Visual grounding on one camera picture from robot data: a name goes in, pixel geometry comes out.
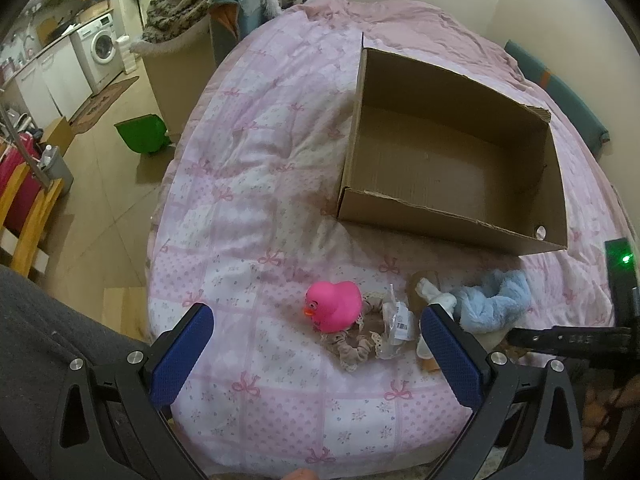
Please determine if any peach silicone funnel piece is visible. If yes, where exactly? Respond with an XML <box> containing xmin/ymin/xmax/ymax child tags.
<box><xmin>416</xmin><ymin>336</ymin><xmax>440</xmax><ymax>373</ymax></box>

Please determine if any light blue plush toy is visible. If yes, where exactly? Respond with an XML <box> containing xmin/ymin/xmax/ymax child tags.
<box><xmin>452</xmin><ymin>270</ymin><xmax>533</xmax><ymax>334</ymax></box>

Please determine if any clear plastic packet with label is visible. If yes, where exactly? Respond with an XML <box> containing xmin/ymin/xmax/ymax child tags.
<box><xmin>375</xmin><ymin>284</ymin><xmax>416</xmax><ymax>360</ymax></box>

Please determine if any white sock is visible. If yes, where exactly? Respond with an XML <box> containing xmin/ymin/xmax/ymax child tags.
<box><xmin>414</xmin><ymin>278</ymin><xmax>457</xmax><ymax>318</ymax></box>

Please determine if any beige lace scrunchie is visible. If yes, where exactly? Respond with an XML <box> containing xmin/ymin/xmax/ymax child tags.
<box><xmin>321</xmin><ymin>294</ymin><xmax>385</xmax><ymax>373</ymax></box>

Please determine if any pink rubber duck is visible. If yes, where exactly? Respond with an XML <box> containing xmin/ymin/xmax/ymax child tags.
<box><xmin>303</xmin><ymin>281</ymin><xmax>362</xmax><ymax>334</ymax></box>

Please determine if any person's right hand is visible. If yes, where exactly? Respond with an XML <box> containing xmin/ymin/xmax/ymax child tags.
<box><xmin>582</xmin><ymin>375</ymin><xmax>639</xmax><ymax>462</ymax></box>

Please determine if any pink patterned quilt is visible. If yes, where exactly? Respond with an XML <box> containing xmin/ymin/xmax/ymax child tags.
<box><xmin>148</xmin><ymin>0</ymin><xmax>629</xmax><ymax>479</ymax></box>

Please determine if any wooden chair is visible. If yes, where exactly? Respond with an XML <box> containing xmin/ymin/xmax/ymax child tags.
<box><xmin>1</xmin><ymin>162</ymin><xmax>63</xmax><ymax>278</ymax></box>

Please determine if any teal cushion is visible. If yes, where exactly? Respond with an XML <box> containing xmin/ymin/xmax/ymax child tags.
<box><xmin>504</xmin><ymin>40</ymin><xmax>611</xmax><ymax>158</ymax></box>

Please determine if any brown cardboard box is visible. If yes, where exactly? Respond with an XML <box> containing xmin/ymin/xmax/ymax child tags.
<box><xmin>336</xmin><ymin>47</ymin><xmax>567</xmax><ymax>256</ymax></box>

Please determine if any green plastic bin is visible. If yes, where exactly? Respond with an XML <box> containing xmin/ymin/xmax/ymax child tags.
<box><xmin>115</xmin><ymin>114</ymin><xmax>171</xmax><ymax>154</ymax></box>

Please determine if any grey container with bottle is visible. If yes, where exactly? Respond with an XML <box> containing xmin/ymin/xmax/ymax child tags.
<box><xmin>38</xmin><ymin>144</ymin><xmax>74</xmax><ymax>195</ymax></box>

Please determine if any small cardboard box on floor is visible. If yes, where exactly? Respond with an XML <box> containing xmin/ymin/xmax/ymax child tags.
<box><xmin>40</xmin><ymin>117</ymin><xmax>75</xmax><ymax>155</ymax></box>

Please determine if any red suitcase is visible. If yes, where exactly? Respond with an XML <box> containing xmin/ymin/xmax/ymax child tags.
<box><xmin>0</xmin><ymin>134</ymin><xmax>42</xmax><ymax>236</ymax></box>

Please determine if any brown door mat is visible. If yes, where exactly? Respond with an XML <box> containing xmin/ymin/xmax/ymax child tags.
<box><xmin>70</xmin><ymin>76</ymin><xmax>139</xmax><ymax>136</ymax></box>

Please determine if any beige armchair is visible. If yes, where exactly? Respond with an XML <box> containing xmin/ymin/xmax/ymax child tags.
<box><xmin>131</xmin><ymin>18</ymin><xmax>216</xmax><ymax>141</ymax></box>

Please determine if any white kitchen cabinet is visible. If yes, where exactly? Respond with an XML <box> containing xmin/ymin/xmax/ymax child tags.
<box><xmin>14</xmin><ymin>37</ymin><xmax>92</xmax><ymax>128</ymax></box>

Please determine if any white washing machine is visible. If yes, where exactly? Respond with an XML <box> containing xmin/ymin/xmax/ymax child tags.
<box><xmin>70</xmin><ymin>12</ymin><xmax>124</xmax><ymax>96</ymax></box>

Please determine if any blue grey jacket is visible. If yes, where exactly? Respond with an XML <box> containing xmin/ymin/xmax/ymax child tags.
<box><xmin>208</xmin><ymin>0</ymin><xmax>282</xmax><ymax>62</ymax></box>

